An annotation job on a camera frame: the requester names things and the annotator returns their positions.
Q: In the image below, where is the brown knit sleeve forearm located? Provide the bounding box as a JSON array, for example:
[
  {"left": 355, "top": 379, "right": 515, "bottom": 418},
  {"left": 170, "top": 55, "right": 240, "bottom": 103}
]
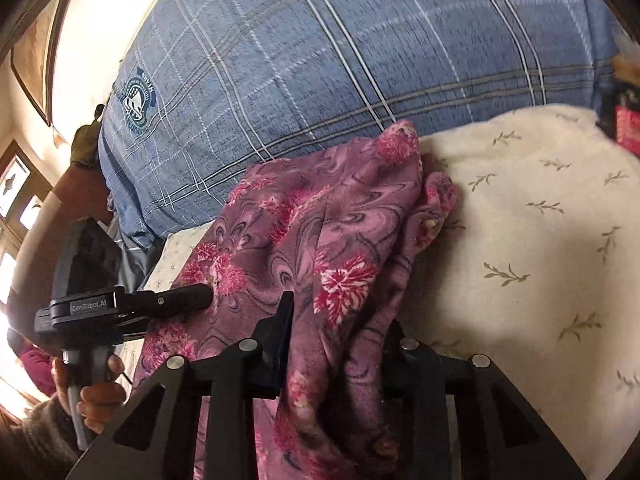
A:
[{"left": 0, "top": 396, "right": 80, "bottom": 480}]

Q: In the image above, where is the olive green cloth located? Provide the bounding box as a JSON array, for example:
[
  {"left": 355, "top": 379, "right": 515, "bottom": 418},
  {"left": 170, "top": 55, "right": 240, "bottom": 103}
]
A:
[{"left": 70, "top": 104, "right": 105, "bottom": 169}]

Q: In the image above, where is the grey star-print bedsheet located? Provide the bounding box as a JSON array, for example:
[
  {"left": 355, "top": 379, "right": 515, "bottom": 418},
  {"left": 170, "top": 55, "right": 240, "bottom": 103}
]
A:
[{"left": 107, "top": 214, "right": 165, "bottom": 292}]

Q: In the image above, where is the purple floral shirt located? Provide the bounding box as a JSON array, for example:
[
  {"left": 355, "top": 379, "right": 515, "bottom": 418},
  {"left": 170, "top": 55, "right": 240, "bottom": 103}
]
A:
[{"left": 134, "top": 120, "right": 457, "bottom": 479}]

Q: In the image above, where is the cream leaf-print blanket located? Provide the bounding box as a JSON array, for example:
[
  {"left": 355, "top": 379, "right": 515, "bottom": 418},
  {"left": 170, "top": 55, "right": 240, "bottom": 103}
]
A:
[{"left": 117, "top": 103, "right": 640, "bottom": 480}]

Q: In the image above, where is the person's left hand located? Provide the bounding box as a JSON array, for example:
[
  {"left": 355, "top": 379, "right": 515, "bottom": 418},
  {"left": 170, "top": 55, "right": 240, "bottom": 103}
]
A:
[{"left": 52, "top": 354, "right": 127, "bottom": 434}]

